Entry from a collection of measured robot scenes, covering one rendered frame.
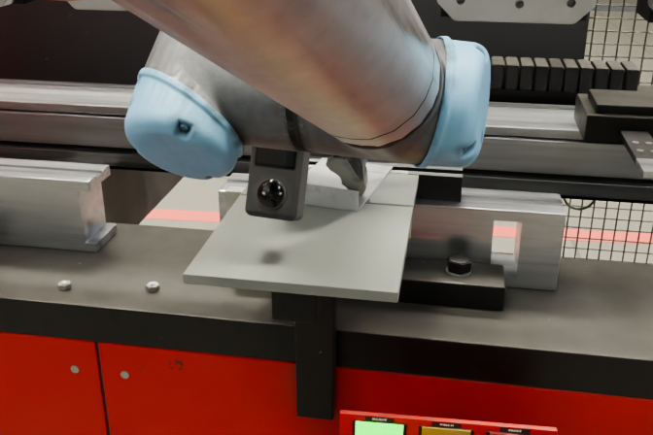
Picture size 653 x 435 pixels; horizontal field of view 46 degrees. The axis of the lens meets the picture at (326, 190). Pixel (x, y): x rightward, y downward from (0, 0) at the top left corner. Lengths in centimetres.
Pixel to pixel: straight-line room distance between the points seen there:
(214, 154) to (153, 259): 50
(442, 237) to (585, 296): 17
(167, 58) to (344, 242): 28
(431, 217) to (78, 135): 61
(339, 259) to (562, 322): 28
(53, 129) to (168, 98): 80
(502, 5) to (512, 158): 37
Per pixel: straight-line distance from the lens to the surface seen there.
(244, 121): 46
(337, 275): 64
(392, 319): 82
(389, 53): 30
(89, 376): 93
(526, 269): 89
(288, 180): 63
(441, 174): 86
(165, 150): 48
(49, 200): 99
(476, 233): 87
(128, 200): 134
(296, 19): 23
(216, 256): 67
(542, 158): 111
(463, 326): 82
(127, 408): 94
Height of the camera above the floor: 131
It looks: 22 degrees down
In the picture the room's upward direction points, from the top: straight up
